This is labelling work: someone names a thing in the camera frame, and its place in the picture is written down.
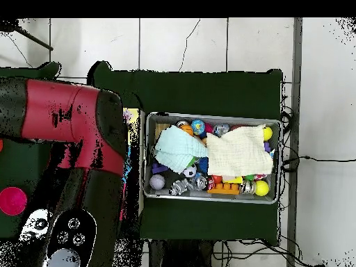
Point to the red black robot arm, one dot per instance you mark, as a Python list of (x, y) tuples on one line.
[(55, 111)]

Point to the black stand pole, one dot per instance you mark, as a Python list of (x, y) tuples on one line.
[(6, 25)]

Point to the mint waffle cloth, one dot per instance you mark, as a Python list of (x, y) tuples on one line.
[(178, 147)]

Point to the multicoloured patterned cloth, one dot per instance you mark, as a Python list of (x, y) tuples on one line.
[(128, 115)]

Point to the green cloth side table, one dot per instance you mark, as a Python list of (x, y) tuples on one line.
[(16, 167)]

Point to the grey toy robot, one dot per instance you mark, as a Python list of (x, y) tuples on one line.
[(179, 187)]

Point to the orange toy brick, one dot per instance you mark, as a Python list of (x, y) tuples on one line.
[(225, 188)]

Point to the crushed silver drink can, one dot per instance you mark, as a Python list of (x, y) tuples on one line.
[(247, 187)]

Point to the white baseball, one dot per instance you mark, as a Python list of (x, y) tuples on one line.
[(157, 182)]

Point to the cream waffle cloth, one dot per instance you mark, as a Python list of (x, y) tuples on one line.
[(239, 150)]

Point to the pink round disc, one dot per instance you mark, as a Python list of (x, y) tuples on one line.
[(12, 201)]

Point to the orange toy basketball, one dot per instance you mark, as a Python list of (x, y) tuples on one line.
[(188, 129)]

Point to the yellow ball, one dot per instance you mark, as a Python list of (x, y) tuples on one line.
[(261, 188)]

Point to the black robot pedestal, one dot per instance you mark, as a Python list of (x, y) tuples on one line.
[(178, 256)]

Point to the shallow clear mesh bin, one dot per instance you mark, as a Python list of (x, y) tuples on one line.
[(272, 192)]

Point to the blue globe ball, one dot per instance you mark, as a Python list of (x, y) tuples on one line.
[(198, 127)]

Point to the small soccer ball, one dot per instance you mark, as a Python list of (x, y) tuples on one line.
[(189, 171)]

